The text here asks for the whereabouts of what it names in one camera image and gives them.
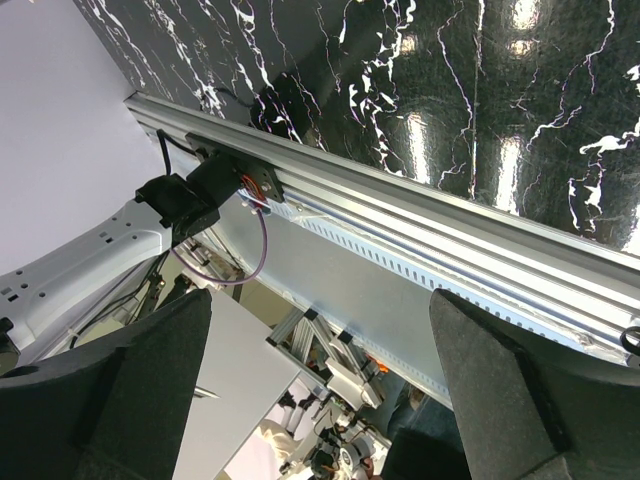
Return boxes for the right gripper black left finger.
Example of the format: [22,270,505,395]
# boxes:
[1,290,212,479]

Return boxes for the aluminium mounting rail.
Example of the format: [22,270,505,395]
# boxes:
[126,93,639,365]

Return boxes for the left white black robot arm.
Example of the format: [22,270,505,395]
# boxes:
[1,133,284,373]

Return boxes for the white slotted cable duct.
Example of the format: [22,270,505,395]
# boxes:
[239,194,631,406]

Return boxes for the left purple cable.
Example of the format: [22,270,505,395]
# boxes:
[169,209,270,287]

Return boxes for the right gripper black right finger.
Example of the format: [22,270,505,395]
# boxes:
[429,289,639,479]

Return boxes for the black marble pattern mat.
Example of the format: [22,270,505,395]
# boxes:
[78,0,639,254]

